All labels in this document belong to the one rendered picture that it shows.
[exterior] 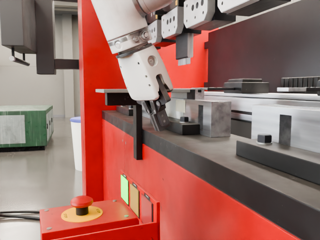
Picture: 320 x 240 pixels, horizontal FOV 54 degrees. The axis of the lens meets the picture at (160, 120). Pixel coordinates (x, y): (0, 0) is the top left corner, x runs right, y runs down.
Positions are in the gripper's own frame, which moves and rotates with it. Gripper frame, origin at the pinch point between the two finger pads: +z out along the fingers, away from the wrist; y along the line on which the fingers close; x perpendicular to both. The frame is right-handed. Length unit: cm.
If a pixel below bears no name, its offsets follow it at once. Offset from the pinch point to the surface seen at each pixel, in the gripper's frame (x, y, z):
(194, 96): -25.0, 16.6, 5.1
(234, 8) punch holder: -23.4, -7.1, -15.7
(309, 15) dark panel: -85, 10, -2
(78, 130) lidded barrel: -83, 305, 66
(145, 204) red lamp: 16.2, -13.0, 6.1
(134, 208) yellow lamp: 15.9, -7.2, 9.0
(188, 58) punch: -33.2, 23.3, -4.8
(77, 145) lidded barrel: -75, 310, 83
